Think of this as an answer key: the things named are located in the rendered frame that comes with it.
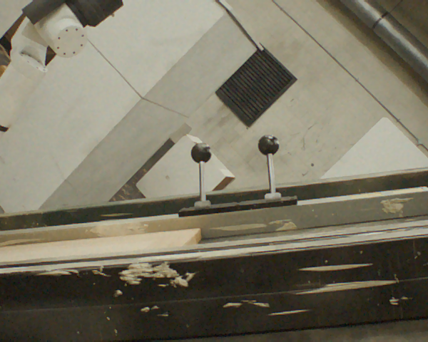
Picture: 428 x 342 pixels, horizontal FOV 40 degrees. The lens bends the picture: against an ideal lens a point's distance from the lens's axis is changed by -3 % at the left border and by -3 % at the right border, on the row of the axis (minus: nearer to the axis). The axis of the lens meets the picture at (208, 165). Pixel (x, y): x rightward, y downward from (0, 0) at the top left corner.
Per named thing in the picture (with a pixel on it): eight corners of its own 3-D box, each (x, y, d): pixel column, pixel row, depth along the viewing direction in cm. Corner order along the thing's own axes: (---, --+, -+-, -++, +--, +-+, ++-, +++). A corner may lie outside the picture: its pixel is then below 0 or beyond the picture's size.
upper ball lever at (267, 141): (263, 211, 103) (258, 142, 109) (285, 208, 103) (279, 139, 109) (261, 202, 100) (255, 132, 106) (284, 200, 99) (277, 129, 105)
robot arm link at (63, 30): (117, 30, 108) (68, 68, 107) (91, 6, 114) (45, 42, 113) (89, -16, 99) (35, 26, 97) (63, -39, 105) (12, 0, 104)
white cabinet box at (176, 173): (150, 185, 644) (198, 137, 633) (187, 226, 631) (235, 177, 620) (135, 184, 600) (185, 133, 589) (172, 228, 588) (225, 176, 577)
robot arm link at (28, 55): (87, 26, 107) (46, 86, 110) (66, 6, 112) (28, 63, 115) (60, 11, 102) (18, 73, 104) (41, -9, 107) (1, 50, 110)
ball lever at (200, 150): (194, 218, 105) (192, 149, 111) (216, 216, 104) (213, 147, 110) (190, 210, 102) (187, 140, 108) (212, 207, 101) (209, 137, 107)
